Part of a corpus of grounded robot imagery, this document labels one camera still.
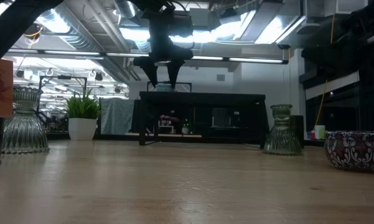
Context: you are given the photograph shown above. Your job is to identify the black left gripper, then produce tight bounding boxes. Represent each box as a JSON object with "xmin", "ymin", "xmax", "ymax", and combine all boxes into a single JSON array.
[{"xmin": 133, "ymin": 12, "xmax": 194, "ymax": 90}]

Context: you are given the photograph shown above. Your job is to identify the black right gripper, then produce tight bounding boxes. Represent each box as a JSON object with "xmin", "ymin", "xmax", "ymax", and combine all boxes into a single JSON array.
[{"xmin": 301, "ymin": 0, "xmax": 374, "ymax": 74}]

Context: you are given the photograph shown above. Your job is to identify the blue patterned candle tin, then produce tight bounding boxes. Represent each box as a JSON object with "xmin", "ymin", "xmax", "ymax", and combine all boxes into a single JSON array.
[{"xmin": 155, "ymin": 82, "xmax": 177, "ymax": 93}]

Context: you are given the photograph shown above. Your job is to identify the clear ribbed glass candlestick holder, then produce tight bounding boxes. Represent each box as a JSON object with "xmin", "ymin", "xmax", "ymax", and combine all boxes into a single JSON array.
[
  {"xmin": 263, "ymin": 104, "xmax": 303, "ymax": 156},
  {"xmin": 1, "ymin": 86, "xmax": 50, "ymax": 155}
]

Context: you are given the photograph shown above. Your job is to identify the purple floral candle tin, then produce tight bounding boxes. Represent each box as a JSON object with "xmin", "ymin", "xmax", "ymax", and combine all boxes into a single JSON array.
[{"xmin": 324, "ymin": 130, "xmax": 374, "ymax": 174}]

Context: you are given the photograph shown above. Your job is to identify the black perforated metal shelf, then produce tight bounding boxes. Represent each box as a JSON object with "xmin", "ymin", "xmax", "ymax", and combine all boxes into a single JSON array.
[{"xmin": 139, "ymin": 91, "xmax": 270, "ymax": 150}]

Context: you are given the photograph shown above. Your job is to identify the person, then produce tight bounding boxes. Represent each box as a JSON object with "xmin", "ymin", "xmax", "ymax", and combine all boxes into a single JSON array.
[{"xmin": 159, "ymin": 114, "xmax": 182, "ymax": 126}]

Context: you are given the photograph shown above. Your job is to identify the grey cloth cover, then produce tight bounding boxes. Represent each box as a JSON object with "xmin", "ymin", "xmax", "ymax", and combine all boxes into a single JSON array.
[{"xmin": 100, "ymin": 98, "xmax": 135, "ymax": 135}]

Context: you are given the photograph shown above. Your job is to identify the white plastic container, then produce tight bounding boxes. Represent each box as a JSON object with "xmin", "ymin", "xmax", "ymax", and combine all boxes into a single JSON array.
[{"xmin": 314, "ymin": 124, "xmax": 327, "ymax": 140}]

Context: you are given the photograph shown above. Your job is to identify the long LED light bar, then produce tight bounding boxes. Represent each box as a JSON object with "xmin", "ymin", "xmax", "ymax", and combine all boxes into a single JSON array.
[{"xmin": 6, "ymin": 49, "xmax": 289, "ymax": 65}]

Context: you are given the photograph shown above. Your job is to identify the green plant white pot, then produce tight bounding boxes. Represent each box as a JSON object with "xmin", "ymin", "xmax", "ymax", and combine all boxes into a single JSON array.
[{"xmin": 63, "ymin": 88, "xmax": 102, "ymax": 141}]

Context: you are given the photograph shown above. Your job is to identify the black ceiling device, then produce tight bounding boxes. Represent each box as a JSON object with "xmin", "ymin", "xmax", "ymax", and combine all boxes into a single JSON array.
[{"xmin": 24, "ymin": 24, "xmax": 44, "ymax": 40}]

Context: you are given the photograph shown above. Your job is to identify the yellow cable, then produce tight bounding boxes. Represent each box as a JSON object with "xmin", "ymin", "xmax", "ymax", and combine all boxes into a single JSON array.
[{"xmin": 314, "ymin": 0, "xmax": 337, "ymax": 131}]

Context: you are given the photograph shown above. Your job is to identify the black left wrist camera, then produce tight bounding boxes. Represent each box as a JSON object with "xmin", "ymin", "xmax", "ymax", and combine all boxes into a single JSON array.
[{"xmin": 173, "ymin": 14, "xmax": 194, "ymax": 39}]

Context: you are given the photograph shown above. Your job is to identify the silver ceiling air duct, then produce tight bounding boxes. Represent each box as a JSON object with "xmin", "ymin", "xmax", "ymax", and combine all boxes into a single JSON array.
[{"xmin": 113, "ymin": 0, "xmax": 138, "ymax": 19}]

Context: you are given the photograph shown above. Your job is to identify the black aluminium table frame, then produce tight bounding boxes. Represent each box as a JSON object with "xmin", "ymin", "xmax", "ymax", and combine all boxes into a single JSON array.
[{"xmin": 46, "ymin": 132, "xmax": 141, "ymax": 141}]

